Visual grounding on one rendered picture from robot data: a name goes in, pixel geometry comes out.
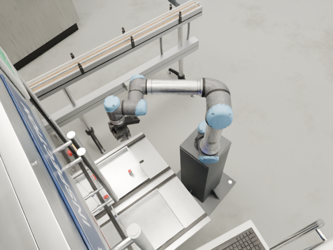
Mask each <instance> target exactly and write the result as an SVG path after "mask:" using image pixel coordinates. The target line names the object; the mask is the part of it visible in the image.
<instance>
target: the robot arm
mask: <svg viewBox="0 0 333 250"><path fill-rule="evenodd" d="M144 95H198V96H200V97H204V98H206V114H205V120H203V121H201V122H200V123H199V125H198V134H197V136H196V138H195V140H194V146H195V148H196V149H197V151H199V156H198V157H199V161H200V162H202V163H206V164H211V163H216V162H217V161H218V160H219V150H220V143H219V140H220V137H221V134H222V130H223V129H224V128H227V126H230V125H231V123H232V121H233V111H232V105H231V96H230V90H229V88H228V87H227V86H226V85H225V84H224V83H222V82H221V81H219V80H216V79H212V78H206V77H201V78H200V79H199V80H190V79H145V77H144V76H142V75H139V74H135V75H133V76H132V77H131V79H130V83H129V91H128V99H127V100H119V99H118V97H116V96H114V95H111V96H108V97H107V98H106V99H105V100H104V108H105V111H106V113H107V115H108V117H109V120H110V122H108V125H109V129H110V131H111V132H112V134H113V136H114V137H115V139H117V141H118V140H120V139H122V138H123V139H122V140H121V141H120V142H123V141H125V140H129V139H130V138H131V134H130V130H129V128H128V126H127V125H133V124H138V123H139V122H140V119H139V118H138V117H137V116H144V115H146V114H147V101H146V100H144Z"/></svg>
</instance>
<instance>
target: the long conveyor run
mask: <svg viewBox="0 0 333 250"><path fill-rule="evenodd" d="M199 4H200V2H197V3H196V2H195V0H190V1H188V2H186V3H184V4H182V5H180V6H178V7H176V8H174V9H172V4H171V3H170V4H169V6H170V7H169V11H168V12H166V13H164V14H162V15H160V16H158V17H156V18H154V19H152V20H150V21H148V22H146V23H144V24H142V25H140V26H138V27H136V28H134V29H132V30H130V31H128V32H125V30H124V27H122V35H120V36H118V37H116V38H114V39H112V40H110V41H108V42H106V43H104V44H102V45H100V46H98V47H96V48H94V49H92V50H90V51H88V52H86V53H84V54H82V55H80V56H78V57H76V58H75V57H74V55H73V53H70V55H71V58H72V60H70V61H68V62H66V63H64V64H62V65H60V66H58V67H56V68H54V69H52V70H50V71H48V72H46V73H44V74H42V75H40V76H38V77H37V78H35V79H33V80H31V81H29V82H27V85H28V86H29V87H30V89H31V90H32V91H33V93H34V94H35V95H36V97H37V98H38V99H39V101H42V100H44V99H45V98H47V97H49V96H51V95H53V94H55V93H57V92H59V91H61V90H62V89H64V88H66V87H68V86H70V85H72V84H74V83H76V82H77V81H79V80H81V79H83V78H85V77H87V76H88V75H90V74H92V73H94V72H96V71H98V70H100V69H102V68H104V67H105V66H107V65H109V64H111V63H113V62H115V61H117V60H119V59H121V58H123V57H124V56H126V55H128V54H130V53H132V52H134V51H136V50H138V49H140V48H141V47H143V46H145V45H147V44H149V43H151V42H153V41H155V40H157V39H158V38H160V37H162V36H164V35H166V34H168V33H170V32H172V31H174V30H175V29H177V28H179V27H181V26H183V25H185V24H187V23H189V22H191V21H192V20H194V19H196V18H198V17H200V16H202V6H200V5H199Z"/></svg>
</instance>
